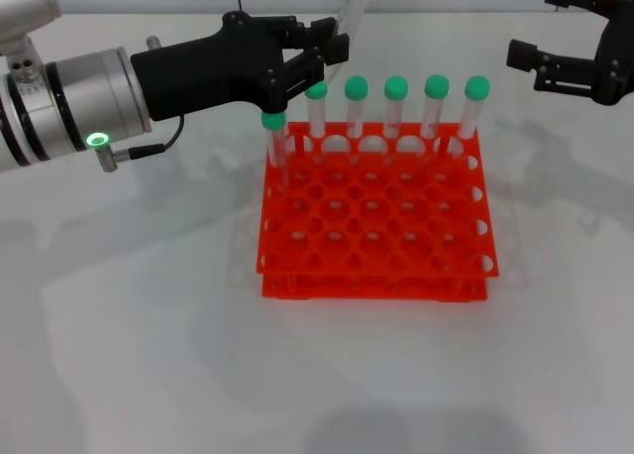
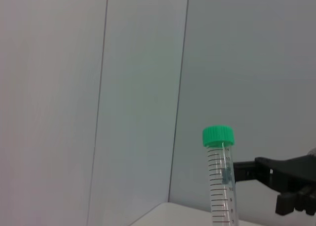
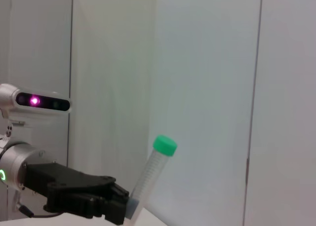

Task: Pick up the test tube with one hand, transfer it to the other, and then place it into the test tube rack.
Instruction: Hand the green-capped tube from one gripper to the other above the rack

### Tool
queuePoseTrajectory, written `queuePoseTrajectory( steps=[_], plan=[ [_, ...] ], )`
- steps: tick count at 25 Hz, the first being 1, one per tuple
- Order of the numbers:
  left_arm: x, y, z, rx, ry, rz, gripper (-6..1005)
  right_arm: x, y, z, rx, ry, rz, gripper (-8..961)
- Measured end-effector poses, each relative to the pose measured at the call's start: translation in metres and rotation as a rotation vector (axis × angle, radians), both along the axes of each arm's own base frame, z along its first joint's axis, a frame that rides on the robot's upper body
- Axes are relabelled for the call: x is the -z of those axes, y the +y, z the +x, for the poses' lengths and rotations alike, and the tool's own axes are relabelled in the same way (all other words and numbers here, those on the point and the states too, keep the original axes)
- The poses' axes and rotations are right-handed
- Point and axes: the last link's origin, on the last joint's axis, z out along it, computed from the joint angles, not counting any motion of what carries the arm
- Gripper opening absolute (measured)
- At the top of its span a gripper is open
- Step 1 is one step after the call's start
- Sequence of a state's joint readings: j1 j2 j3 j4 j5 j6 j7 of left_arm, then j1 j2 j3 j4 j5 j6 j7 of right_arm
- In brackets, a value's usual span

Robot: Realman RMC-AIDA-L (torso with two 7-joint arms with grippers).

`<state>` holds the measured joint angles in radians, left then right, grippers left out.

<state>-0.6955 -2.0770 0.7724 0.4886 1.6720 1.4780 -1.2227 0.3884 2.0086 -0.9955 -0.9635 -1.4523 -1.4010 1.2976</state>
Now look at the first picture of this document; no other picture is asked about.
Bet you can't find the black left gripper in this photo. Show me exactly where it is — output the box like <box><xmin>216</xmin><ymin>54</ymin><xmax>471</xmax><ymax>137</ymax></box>
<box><xmin>129</xmin><ymin>10</ymin><xmax>352</xmax><ymax>124</ymax></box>

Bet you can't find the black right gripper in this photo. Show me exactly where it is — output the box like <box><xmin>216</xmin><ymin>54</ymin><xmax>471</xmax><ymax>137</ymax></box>
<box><xmin>504</xmin><ymin>0</ymin><xmax>634</xmax><ymax>108</ymax></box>

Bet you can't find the green capped clear test tube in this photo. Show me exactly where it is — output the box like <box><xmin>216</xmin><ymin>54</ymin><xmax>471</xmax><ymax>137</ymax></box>
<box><xmin>420</xmin><ymin>73</ymin><xmax>451</xmax><ymax>163</ymax></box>
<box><xmin>344</xmin><ymin>74</ymin><xmax>370</xmax><ymax>166</ymax></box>
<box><xmin>261</xmin><ymin>110</ymin><xmax>291</xmax><ymax>192</ymax></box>
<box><xmin>448</xmin><ymin>75</ymin><xmax>491</xmax><ymax>161</ymax></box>
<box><xmin>303</xmin><ymin>80</ymin><xmax>330</xmax><ymax>166</ymax></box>
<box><xmin>324</xmin><ymin>0</ymin><xmax>369</xmax><ymax>82</ymax></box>
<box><xmin>383</xmin><ymin>75</ymin><xmax>410</xmax><ymax>163</ymax></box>

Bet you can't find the orange test tube rack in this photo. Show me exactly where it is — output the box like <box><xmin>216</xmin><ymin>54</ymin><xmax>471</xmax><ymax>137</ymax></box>
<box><xmin>256</xmin><ymin>121</ymin><xmax>500</xmax><ymax>301</ymax></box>

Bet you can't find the left arm connector cable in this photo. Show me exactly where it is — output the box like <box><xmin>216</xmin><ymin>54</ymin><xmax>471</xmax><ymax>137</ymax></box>
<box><xmin>93</xmin><ymin>112</ymin><xmax>186</xmax><ymax>174</ymax></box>

